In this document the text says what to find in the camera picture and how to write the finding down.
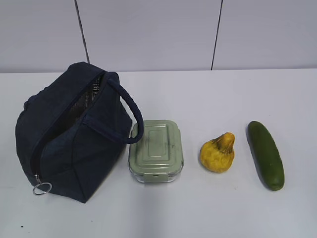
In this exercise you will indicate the yellow gourd squash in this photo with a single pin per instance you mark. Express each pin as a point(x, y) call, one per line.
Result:
point(217, 154)

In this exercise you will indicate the green lid glass container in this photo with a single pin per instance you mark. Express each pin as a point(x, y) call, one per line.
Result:
point(158, 156)

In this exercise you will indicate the dark blue lunch bag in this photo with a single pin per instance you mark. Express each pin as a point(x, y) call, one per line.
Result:
point(70, 135)

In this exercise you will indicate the green cucumber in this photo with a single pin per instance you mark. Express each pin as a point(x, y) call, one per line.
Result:
point(266, 156)

